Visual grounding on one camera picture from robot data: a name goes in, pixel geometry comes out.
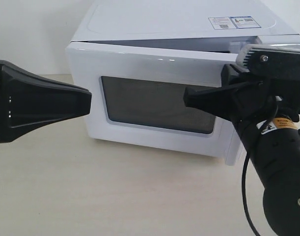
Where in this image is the white microwave door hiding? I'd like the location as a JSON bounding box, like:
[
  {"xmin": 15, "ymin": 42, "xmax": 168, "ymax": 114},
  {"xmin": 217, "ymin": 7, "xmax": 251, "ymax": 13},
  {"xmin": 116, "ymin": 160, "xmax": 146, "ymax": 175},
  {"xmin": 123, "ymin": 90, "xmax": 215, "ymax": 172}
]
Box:
[{"xmin": 66, "ymin": 42, "xmax": 243, "ymax": 166}]

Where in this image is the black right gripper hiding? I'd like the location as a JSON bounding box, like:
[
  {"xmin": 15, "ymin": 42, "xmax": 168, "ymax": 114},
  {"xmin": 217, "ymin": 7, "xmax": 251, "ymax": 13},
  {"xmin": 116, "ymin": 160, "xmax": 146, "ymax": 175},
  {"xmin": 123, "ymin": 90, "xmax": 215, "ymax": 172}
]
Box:
[{"xmin": 183, "ymin": 64, "xmax": 300, "ymax": 128}]

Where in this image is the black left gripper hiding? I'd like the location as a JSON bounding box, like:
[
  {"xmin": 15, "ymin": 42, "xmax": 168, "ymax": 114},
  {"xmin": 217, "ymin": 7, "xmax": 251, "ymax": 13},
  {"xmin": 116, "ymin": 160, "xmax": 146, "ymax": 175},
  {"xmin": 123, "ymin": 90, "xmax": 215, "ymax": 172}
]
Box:
[{"xmin": 0, "ymin": 60, "xmax": 92, "ymax": 144}]

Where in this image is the white microwave oven body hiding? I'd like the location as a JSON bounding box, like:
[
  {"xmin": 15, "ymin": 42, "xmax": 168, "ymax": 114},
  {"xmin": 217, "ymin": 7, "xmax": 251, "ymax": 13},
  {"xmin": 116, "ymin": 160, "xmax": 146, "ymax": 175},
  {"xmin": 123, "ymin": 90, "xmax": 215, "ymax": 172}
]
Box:
[{"xmin": 71, "ymin": 0, "xmax": 300, "ymax": 53}]

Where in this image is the black right camera cable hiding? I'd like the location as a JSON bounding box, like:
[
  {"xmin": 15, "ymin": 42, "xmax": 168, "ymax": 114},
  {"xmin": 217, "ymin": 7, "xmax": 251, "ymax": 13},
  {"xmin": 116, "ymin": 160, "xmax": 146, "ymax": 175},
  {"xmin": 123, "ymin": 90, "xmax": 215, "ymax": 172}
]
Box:
[{"xmin": 241, "ymin": 93, "xmax": 283, "ymax": 236}]

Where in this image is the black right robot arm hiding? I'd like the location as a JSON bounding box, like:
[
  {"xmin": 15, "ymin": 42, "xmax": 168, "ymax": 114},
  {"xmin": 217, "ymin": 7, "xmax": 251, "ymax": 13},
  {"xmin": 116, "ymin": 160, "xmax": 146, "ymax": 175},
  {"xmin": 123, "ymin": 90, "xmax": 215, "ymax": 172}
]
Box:
[{"xmin": 184, "ymin": 65, "xmax": 300, "ymax": 236}]

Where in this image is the blue white info sticker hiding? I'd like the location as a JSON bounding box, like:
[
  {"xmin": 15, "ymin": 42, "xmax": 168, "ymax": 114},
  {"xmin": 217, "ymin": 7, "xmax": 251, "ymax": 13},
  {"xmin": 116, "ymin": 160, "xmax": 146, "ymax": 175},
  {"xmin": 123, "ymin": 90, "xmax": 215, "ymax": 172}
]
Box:
[{"xmin": 208, "ymin": 16, "xmax": 261, "ymax": 30}]

